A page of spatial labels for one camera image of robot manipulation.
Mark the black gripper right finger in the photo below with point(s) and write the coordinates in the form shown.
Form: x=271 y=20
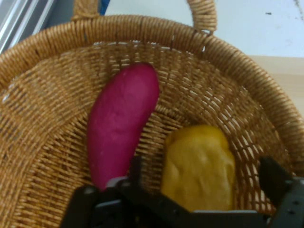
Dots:
x=289 y=204

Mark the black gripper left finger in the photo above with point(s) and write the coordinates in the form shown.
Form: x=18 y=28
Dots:
x=123 y=209

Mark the yellow toy bell pepper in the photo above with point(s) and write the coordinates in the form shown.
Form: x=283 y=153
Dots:
x=199 y=171

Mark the purple toy sweet potato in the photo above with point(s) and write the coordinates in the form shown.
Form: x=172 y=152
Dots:
x=121 y=123

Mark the woven wicker basket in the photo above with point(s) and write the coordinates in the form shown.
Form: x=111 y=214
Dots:
x=47 y=142

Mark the wooden cutting board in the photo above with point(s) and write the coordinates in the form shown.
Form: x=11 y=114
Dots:
x=287 y=71

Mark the blue sheet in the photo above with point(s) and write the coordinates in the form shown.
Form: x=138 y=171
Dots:
x=102 y=6

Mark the horizontal aluminium frame rail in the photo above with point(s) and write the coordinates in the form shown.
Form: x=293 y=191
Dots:
x=16 y=21

